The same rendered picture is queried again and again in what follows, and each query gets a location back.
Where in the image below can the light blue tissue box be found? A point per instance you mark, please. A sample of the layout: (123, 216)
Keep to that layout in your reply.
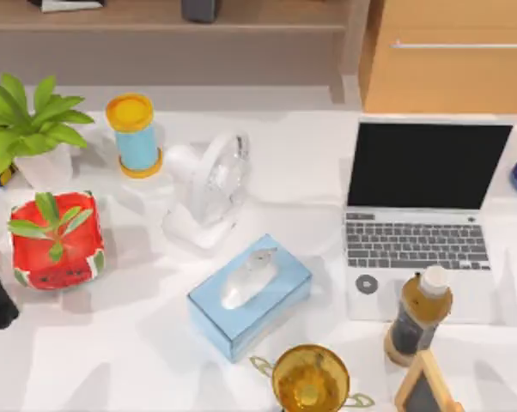
(258, 300)

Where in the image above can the yellow and blue canister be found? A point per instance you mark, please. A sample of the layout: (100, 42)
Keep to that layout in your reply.
(135, 141)

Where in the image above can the silver laptop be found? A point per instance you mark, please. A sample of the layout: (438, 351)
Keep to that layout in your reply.
(417, 214)

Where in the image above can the gold trophy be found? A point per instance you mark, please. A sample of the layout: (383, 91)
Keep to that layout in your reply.
(310, 377)

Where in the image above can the open wooden shelf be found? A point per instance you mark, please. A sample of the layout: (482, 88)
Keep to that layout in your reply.
(164, 43)

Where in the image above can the brown bottle with white cap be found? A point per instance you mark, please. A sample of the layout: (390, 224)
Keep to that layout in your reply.
(417, 317)

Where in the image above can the red watermelon plant pot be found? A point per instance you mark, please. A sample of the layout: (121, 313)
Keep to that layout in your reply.
(65, 253)

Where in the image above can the dark grey box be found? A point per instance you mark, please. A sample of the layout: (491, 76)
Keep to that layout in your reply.
(198, 9)

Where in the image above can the wooden cupboard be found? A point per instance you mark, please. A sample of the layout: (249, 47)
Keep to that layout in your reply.
(447, 77)

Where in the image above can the wooden framed blackboard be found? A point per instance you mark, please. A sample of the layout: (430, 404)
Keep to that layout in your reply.
(426, 386)

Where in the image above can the green plant in white pot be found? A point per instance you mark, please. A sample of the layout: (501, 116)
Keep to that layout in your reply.
(24, 124)

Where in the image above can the black and white book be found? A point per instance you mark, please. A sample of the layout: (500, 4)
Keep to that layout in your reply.
(65, 4)

